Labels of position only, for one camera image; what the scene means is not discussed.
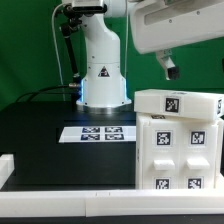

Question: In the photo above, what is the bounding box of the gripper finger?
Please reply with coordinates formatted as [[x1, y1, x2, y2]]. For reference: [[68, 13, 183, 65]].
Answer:
[[156, 49, 180, 80]]

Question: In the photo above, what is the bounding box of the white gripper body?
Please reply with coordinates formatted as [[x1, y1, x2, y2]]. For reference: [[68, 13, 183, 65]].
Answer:
[[130, 0, 224, 54]]

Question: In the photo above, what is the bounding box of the white block with markers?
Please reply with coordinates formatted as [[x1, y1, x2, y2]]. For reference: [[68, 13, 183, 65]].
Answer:
[[134, 89, 224, 120]]

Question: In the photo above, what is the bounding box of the white cabinet door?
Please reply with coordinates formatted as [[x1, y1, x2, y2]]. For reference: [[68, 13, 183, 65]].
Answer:
[[179, 122, 217, 189], [142, 120, 179, 190]]

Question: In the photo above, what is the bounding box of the white cabinet body box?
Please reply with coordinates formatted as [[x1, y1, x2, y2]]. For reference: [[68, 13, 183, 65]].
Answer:
[[135, 113, 224, 190]]

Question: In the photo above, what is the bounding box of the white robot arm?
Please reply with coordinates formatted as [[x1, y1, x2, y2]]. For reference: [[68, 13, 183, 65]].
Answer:
[[61, 0, 224, 112]]

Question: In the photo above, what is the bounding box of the white marker base sheet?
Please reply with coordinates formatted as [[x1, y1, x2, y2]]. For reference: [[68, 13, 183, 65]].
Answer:
[[59, 126, 136, 143]]

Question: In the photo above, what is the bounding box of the white cable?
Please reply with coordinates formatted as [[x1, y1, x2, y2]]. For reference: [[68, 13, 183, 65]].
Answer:
[[51, 2, 68, 101]]

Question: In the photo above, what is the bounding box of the black cable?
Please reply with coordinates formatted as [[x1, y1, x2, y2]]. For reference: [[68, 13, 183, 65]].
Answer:
[[15, 84, 83, 103]]

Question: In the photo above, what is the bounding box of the white frame rail fence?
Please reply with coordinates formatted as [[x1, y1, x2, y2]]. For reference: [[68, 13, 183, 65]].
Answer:
[[0, 154, 224, 218]]

